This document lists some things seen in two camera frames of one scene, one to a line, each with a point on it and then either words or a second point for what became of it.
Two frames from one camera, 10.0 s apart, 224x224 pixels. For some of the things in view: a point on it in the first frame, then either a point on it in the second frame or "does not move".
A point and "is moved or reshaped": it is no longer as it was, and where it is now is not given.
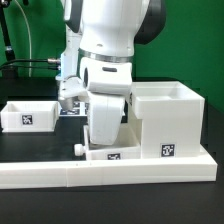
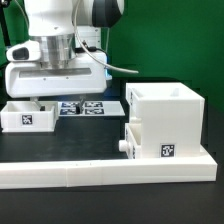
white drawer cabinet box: x=172 y=119 does not move
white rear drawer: x=34 y=116 does not move
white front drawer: x=127 y=147 is moved or reshaped
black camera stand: x=8 y=72 does not move
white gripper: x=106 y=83 -> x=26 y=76
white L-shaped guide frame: x=107 y=171 does not move
